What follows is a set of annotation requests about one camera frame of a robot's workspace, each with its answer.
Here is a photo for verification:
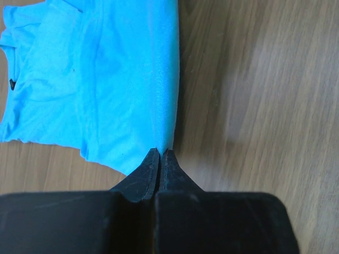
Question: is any turquoise t shirt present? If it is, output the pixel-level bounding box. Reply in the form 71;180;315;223
1;1;180;175

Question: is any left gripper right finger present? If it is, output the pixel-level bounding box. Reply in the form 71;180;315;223
154;150;299;253

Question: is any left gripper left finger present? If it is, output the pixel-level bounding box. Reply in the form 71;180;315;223
1;149;159;253

